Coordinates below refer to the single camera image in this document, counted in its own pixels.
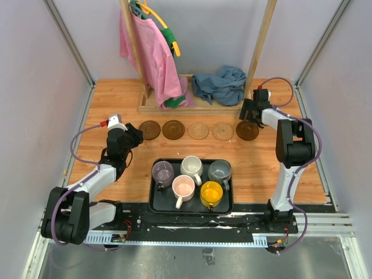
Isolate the blue crumpled cloth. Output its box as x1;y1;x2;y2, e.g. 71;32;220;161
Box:
191;65;246;106

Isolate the purple glass cup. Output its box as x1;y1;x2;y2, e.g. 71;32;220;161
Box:
152;160;174;191

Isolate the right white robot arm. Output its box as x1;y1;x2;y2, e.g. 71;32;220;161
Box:
239;87;316;233

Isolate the brown wooden coaster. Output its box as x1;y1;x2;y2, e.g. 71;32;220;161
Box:
162;120;185;140
235;120;259;141
138;120;161;141

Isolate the green clothes hanger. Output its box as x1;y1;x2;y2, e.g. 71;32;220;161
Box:
128;1;181;57

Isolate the purple cable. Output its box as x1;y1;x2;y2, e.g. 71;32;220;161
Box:
49;120;123;270
257;76;323;253

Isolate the yellow clothes hanger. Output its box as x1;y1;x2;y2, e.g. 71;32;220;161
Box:
136;1;181;57

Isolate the wooden clothes rack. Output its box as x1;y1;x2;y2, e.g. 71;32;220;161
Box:
120;1;277;116

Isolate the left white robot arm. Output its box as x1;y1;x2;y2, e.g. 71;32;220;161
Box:
41;123;144;246

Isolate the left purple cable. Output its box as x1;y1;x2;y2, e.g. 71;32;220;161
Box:
49;120;123;270

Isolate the grey ceramic mug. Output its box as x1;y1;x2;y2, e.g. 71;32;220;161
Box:
208;160;232;191

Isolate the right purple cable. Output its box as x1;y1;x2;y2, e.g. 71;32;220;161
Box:
257;76;323;253

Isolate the pink shirt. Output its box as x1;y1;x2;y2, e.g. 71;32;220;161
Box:
132;15;195;109

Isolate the yellow glass cup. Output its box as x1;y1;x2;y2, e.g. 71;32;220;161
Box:
200;181;223;212

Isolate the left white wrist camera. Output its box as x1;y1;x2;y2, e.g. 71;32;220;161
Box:
107;114;128;131

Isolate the black plastic tray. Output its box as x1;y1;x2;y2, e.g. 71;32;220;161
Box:
149;159;233;215

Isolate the woven rattan coaster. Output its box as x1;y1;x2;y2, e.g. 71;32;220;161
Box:
212;121;234;141
188;122;209;140

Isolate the white ceramic mug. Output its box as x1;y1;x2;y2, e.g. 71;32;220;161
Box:
180;156;203;186

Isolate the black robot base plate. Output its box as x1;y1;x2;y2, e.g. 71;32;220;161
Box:
56;200;300;244

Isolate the aluminium frame rail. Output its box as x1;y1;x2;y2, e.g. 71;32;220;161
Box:
72;203;355;251

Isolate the pink ceramic mug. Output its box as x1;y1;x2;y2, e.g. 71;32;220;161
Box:
172;175;195;209

